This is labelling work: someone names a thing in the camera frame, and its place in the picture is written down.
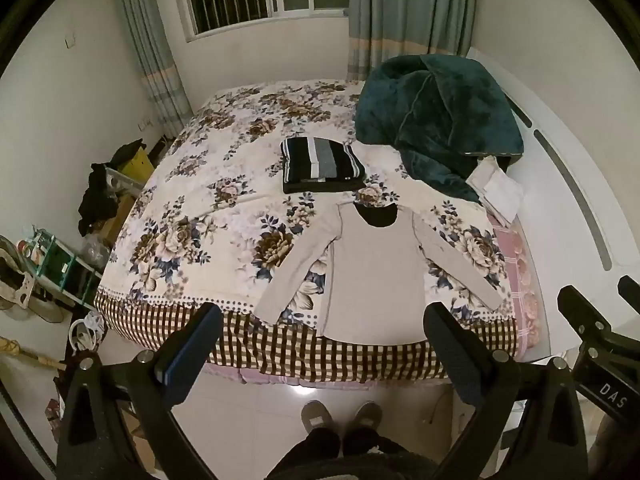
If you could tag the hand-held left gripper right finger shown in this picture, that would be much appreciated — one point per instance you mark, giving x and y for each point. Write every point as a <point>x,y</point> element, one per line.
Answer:
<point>449,355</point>

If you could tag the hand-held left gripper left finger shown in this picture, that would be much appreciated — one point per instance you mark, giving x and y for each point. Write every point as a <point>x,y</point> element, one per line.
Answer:
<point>186,360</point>

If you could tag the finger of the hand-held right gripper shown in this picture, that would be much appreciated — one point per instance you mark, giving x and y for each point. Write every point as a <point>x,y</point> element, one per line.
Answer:
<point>631,292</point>
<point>582,316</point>

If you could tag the beige long-sleeve shirt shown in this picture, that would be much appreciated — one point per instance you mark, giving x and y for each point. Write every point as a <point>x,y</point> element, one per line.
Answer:
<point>372,285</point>

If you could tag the pink mattress pad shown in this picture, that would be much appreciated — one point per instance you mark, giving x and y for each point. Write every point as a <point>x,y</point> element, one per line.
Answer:
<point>520,265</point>

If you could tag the person's grey shoe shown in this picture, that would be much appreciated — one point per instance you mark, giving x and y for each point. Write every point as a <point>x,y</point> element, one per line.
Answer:
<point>368,415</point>
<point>316,415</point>

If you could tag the white bed headboard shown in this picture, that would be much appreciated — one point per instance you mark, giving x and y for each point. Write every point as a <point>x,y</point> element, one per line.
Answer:
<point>575,170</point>

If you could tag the person's dark trouser legs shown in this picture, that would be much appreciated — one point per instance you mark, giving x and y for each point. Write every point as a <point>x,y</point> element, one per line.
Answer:
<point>342,442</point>

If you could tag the clear plastic bag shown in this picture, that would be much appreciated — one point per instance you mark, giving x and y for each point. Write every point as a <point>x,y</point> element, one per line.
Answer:
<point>96,252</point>

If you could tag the green storage shelf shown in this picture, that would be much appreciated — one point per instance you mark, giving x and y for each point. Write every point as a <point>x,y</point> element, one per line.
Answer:
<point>65,270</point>

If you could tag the bed with floral sheet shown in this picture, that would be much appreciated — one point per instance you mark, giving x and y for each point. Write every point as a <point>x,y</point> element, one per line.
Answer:
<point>210,210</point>

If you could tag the white folded cloth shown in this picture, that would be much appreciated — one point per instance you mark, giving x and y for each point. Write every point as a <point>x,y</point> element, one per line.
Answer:
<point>497,185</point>

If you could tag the black clothing heap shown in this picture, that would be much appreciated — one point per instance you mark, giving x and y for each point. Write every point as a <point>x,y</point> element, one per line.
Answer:
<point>97,200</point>

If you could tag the yellow box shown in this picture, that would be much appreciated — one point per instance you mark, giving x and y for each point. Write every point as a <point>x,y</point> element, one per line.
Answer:
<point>140,167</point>

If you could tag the folded black striped sweater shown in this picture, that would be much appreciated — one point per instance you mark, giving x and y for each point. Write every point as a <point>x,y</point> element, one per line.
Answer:
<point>320,162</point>

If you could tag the dark teal plush blanket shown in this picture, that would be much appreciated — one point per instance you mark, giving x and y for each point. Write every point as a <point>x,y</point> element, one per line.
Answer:
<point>440,110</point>

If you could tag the grey-green curtain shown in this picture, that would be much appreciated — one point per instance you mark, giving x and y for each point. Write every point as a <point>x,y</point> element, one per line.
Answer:
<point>150,50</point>
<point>400,15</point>

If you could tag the white wall socket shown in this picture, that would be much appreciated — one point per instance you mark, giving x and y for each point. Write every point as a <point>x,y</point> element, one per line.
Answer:
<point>145,123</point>
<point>70,40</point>

